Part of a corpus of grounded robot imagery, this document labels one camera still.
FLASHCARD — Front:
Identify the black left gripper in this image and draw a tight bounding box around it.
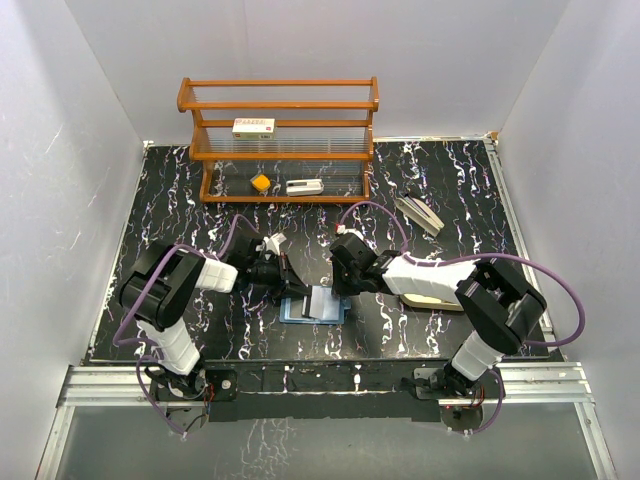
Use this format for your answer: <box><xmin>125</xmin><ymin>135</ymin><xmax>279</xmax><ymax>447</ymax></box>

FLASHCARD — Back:
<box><xmin>248</xmin><ymin>251</ymin><xmax>311</xmax><ymax>299</ymax></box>

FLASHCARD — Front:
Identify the white magnetic stripe card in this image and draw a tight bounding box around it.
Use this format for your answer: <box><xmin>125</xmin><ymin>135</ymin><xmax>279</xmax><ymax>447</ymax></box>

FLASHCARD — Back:
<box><xmin>304</xmin><ymin>285</ymin><xmax>333</xmax><ymax>319</ymax></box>

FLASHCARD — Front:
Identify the black credit card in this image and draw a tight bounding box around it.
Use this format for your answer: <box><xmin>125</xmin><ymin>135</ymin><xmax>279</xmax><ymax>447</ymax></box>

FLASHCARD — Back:
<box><xmin>284</xmin><ymin>298</ymin><xmax>305</xmax><ymax>322</ymax></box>

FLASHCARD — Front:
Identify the blue leather card holder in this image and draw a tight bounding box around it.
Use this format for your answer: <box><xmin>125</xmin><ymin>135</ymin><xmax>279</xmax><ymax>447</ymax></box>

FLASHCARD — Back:
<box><xmin>280</xmin><ymin>286</ymin><xmax>351</xmax><ymax>325</ymax></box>

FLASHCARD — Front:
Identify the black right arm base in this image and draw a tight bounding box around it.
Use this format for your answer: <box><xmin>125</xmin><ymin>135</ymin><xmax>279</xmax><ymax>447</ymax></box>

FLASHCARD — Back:
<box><xmin>400</xmin><ymin>368</ymin><xmax>506</xmax><ymax>438</ymax></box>

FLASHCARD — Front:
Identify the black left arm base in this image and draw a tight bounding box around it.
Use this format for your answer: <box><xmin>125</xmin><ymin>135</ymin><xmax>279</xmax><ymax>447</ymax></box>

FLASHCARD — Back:
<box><xmin>144</xmin><ymin>365</ymin><xmax>237</xmax><ymax>433</ymax></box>

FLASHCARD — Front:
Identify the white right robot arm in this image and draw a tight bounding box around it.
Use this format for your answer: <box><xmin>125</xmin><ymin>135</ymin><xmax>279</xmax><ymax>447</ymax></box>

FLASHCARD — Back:
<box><xmin>330</xmin><ymin>233</ymin><xmax>547</xmax><ymax>397</ymax></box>

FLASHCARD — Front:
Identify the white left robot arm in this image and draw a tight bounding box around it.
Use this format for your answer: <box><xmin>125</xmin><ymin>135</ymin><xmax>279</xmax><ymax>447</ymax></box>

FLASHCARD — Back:
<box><xmin>119</xmin><ymin>234</ymin><xmax>311</xmax><ymax>399</ymax></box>

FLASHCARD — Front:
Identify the beige oval tray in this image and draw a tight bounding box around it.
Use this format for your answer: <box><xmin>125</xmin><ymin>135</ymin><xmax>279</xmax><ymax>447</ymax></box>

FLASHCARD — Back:
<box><xmin>400</xmin><ymin>294</ymin><xmax>464</xmax><ymax>312</ymax></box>

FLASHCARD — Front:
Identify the white grey stapler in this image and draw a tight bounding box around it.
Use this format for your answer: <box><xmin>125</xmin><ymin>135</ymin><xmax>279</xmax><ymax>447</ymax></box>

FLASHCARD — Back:
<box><xmin>286</xmin><ymin>179</ymin><xmax>324</xmax><ymax>197</ymax></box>

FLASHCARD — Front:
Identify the yellow square block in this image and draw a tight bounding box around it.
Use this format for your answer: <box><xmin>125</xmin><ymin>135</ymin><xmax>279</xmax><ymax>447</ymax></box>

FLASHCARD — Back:
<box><xmin>250</xmin><ymin>174</ymin><xmax>271</xmax><ymax>193</ymax></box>

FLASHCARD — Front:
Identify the brown wooden shelf rack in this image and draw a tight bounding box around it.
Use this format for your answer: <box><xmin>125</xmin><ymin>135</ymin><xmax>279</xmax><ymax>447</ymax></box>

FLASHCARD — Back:
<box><xmin>176</xmin><ymin>77</ymin><xmax>380</xmax><ymax>204</ymax></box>

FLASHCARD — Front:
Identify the white red paper box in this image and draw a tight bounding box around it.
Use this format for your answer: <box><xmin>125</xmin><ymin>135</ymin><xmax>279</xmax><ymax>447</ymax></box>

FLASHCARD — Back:
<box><xmin>232</xmin><ymin>118</ymin><xmax>276</xmax><ymax>140</ymax></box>

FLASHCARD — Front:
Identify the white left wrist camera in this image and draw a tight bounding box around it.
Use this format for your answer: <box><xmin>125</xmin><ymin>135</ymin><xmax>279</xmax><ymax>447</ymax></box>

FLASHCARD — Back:
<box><xmin>263</xmin><ymin>232</ymin><xmax>286</xmax><ymax>256</ymax></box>

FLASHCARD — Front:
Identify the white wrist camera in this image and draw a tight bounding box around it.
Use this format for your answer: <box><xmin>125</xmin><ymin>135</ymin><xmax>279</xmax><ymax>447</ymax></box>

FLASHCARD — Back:
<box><xmin>336</xmin><ymin>224</ymin><xmax>364</xmax><ymax>240</ymax></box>
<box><xmin>263</xmin><ymin>232</ymin><xmax>286</xmax><ymax>256</ymax></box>

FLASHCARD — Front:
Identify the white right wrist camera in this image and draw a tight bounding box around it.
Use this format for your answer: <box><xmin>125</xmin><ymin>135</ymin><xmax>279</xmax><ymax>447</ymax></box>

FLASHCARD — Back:
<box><xmin>336</xmin><ymin>224</ymin><xmax>364</xmax><ymax>240</ymax></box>

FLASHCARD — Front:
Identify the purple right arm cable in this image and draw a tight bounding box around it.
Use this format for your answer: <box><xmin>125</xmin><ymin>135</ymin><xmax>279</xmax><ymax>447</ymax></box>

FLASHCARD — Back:
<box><xmin>339</xmin><ymin>201</ymin><xmax>587</xmax><ymax>349</ymax></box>

